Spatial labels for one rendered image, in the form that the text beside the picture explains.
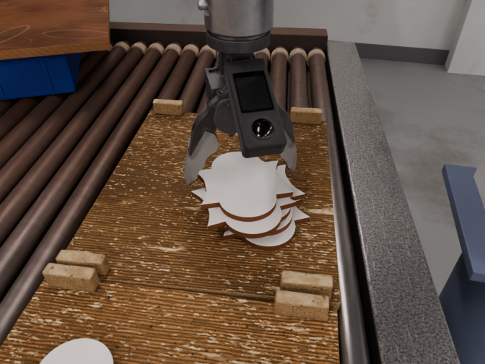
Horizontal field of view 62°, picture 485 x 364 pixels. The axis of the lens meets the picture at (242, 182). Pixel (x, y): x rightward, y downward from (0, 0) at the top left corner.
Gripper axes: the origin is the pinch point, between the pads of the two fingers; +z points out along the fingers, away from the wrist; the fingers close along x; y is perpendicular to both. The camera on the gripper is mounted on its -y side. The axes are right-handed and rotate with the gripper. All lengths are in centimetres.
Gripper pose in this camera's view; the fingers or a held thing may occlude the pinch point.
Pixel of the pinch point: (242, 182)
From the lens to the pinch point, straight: 55.5
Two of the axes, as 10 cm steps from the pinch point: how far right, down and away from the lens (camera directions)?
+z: 0.0, 7.8, 6.3
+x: -9.8, 1.3, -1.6
